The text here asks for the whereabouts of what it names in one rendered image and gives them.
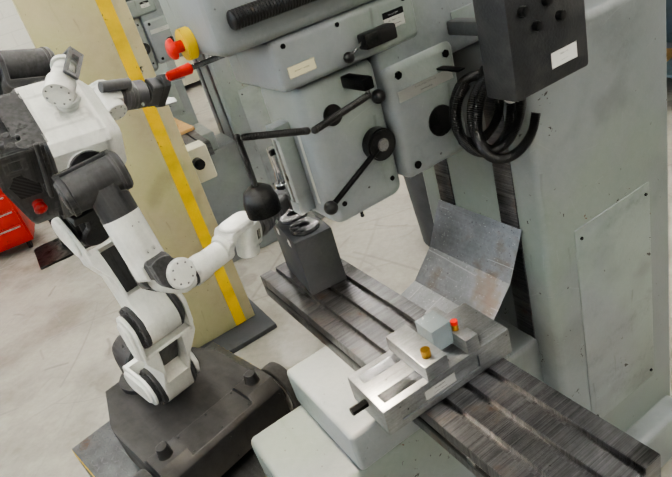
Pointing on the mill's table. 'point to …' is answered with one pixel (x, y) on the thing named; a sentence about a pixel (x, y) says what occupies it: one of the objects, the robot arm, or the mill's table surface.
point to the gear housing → (323, 45)
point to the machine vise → (490, 349)
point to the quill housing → (336, 141)
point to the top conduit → (252, 12)
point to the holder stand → (310, 250)
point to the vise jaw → (409, 350)
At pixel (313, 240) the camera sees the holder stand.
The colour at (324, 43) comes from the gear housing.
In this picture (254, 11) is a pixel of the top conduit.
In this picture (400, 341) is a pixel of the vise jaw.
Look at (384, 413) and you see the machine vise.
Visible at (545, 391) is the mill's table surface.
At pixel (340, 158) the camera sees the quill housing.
